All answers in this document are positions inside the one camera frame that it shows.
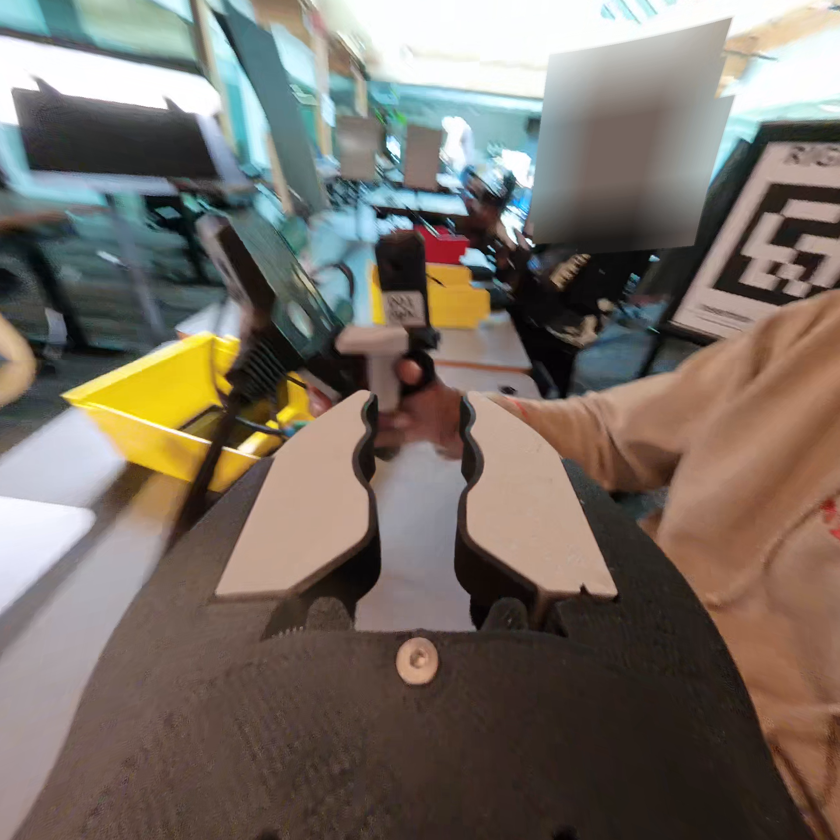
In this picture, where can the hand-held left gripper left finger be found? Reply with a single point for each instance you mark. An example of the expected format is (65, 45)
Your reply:
(308, 499)

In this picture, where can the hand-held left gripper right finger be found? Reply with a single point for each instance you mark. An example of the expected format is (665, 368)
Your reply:
(525, 505)

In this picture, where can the black monitor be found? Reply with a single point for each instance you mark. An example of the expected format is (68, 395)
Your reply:
(111, 138)

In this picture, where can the person's right hand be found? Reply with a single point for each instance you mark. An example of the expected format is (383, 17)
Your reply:
(426, 420)

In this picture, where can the person's right forearm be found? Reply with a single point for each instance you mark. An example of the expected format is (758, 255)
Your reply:
(656, 407)

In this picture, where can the yellow plastic bin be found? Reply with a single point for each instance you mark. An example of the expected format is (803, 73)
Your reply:
(151, 394)
(459, 302)

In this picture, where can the red plastic bin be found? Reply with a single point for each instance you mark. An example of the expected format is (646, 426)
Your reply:
(446, 246)

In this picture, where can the person's beige hoodie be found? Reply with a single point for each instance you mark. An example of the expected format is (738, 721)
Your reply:
(774, 623)

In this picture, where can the black white marker poster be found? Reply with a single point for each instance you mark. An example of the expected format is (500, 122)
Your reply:
(741, 262)

